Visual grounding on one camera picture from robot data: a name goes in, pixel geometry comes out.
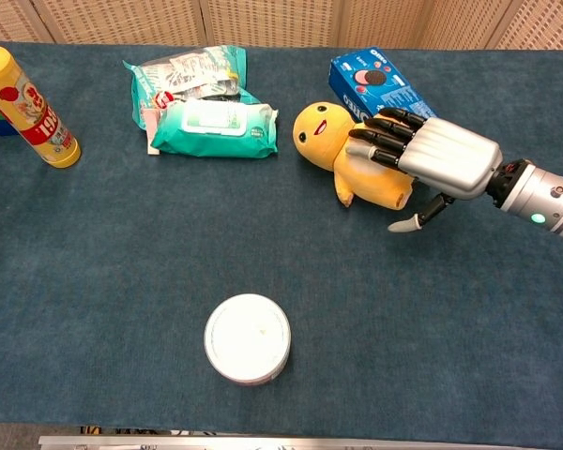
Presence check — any dark blue table cloth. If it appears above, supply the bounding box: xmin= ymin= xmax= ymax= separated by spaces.
xmin=0 ymin=40 xmax=563 ymax=437

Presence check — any blue Oreo cookie box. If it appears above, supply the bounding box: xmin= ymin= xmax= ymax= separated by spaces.
xmin=328 ymin=46 xmax=437 ymax=123

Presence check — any woven folding screen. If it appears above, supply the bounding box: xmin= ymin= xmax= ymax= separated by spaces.
xmin=0 ymin=0 xmax=563 ymax=51

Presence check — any white round lidded container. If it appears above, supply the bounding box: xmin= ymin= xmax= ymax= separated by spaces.
xmin=204 ymin=293 xmax=292 ymax=386

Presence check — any green wet wipes pack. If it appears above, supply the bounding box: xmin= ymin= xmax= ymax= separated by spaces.
xmin=150 ymin=98 xmax=280 ymax=159

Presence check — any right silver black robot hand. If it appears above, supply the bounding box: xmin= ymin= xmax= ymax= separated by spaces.
xmin=344 ymin=107 xmax=504 ymax=233

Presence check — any yellow plush duck toy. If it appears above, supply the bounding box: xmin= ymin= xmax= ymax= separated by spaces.
xmin=293 ymin=101 xmax=415 ymax=211

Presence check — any yellow bottle with red label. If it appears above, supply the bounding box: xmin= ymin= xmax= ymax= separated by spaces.
xmin=0 ymin=40 xmax=83 ymax=170

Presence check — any crumpled green snack bag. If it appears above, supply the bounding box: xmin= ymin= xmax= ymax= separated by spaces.
xmin=123 ymin=44 xmax=262 ymax=132

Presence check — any silver metal rail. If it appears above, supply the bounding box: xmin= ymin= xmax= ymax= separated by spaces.
xmin=38 ymin=434 xmax=563 ymax=450

